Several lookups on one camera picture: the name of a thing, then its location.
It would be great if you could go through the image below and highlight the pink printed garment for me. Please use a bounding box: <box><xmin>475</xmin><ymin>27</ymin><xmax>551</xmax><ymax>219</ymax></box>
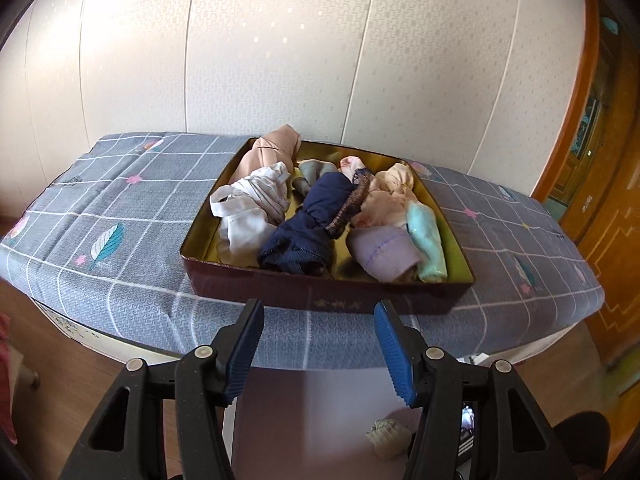
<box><xmin>340</xmin><ymin>156</ymin><xmax>408</xmax><ymax>228</ymax></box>

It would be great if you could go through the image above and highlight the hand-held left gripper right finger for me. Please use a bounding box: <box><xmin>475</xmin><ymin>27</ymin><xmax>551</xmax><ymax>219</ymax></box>
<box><xmin>372</xmin><ymin>300</ymin><xmax>568</xmax><ymax>480</ymax></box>

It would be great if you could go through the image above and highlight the person's right leg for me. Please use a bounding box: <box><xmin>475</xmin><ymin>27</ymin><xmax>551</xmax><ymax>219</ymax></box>
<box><xmin>545</xmin><ymin>410</ymin><xmax>613</xmax><ymax>480</ymax></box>

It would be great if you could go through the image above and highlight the white garment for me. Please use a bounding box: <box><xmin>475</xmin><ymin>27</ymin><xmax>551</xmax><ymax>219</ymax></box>
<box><xmin>209</xmin><ymin>161</ymin><xmax>292</xmax><ymax>266</ymax></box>

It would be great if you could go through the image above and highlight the pink cloth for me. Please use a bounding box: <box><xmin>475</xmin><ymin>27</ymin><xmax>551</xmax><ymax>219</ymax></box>
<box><xmin>0</xmin><ymin>312</ymin><xmax>23</xmax><ymax>443</ymax></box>

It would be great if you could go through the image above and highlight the dark red tin box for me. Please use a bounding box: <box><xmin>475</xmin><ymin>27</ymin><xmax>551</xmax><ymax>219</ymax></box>
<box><xmin>181</xmin><ymin>136</ymin><xmax>476</xmax><ymax>313</ymax></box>

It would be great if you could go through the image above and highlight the white lavender drawer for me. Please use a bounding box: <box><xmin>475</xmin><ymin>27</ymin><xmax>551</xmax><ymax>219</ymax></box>
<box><xmin>227</xmin><ymin>365</ymin><xmax>481</xmax><ymax>480</ymax></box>

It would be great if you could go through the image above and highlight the navy lace trimmed garment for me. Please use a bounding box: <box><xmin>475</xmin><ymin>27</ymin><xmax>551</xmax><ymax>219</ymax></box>
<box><xmin>257</xmin><ymin>169</ymin><xmax>373</xmax><ymax>277</ymax></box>

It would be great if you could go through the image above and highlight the grey green garment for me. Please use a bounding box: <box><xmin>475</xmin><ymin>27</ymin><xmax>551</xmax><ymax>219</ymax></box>
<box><xmin>292</xmin><ymin>158</ymin><xmax>338</xmax><ymax>196</ymax></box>

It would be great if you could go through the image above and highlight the large peach garment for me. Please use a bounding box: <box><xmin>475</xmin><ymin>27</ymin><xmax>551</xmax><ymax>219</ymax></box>
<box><xmin>229</xmin><ymin>124</ymin><xmax>303</xmax><ymax>186</ymax></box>

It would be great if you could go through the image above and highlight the mint green garment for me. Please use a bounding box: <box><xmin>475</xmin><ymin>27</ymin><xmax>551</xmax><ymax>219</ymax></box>
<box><xmin>405</xmin><ymin>200</ymin><xmax>447</xmax><ymax>283</ymax></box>

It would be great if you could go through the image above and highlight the grey checked bedsheet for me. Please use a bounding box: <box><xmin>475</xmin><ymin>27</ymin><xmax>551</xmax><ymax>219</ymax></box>
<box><xmin>0</xmin><ymin>132</ymin><xmax>606</xmax><ymax>373</ymax></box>

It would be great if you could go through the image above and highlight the brown wooden wardrobe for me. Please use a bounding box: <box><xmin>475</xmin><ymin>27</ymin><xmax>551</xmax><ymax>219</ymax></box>
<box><xmin>530</xmin><ymin>0</ymin><xmax>640</xmax><ymax>376</ymax></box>

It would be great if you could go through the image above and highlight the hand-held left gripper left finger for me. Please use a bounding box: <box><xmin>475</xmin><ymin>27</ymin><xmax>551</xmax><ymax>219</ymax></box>
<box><xmin>70</xmin><ymin>298</ymin><xmax>266</xmax><ymax>480</ymax></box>

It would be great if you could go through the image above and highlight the lavender garment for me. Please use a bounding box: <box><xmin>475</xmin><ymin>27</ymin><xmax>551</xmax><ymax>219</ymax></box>
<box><xmin>346</xmin><ymin>226</ymin><xmax>422</xmax><ymax>282</ymax></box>

